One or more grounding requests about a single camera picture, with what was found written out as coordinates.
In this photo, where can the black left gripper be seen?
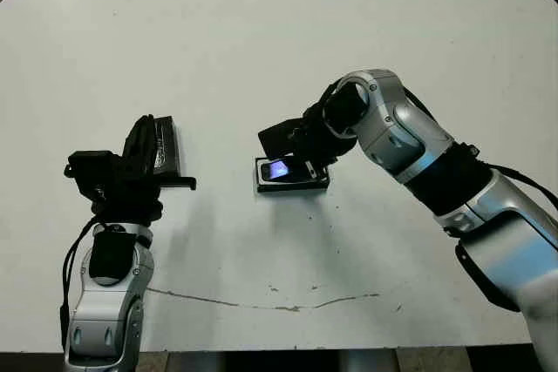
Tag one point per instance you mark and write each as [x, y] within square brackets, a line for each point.
[131, 198]

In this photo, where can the black box base white insert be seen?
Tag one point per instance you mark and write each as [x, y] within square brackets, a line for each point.
[287, 187]

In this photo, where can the black right wrist camera housing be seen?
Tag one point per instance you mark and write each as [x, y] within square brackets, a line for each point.
[279, 139]

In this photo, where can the black phone-like camera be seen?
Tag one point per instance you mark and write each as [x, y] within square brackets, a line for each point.
[279, 171]

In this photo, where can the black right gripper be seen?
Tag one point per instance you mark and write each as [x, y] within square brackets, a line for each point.
[318, 141]

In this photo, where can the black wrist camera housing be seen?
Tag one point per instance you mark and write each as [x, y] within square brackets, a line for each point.
[89, 169]
[279, 139]

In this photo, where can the grey cylindrical leg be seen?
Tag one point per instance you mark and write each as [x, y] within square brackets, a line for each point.
[196, 363]
[370, 362]

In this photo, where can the black box lid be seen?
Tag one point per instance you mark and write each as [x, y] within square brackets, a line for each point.
[170, 145]

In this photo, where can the black left wrist camera housing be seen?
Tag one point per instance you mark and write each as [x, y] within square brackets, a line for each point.
[89, 169]

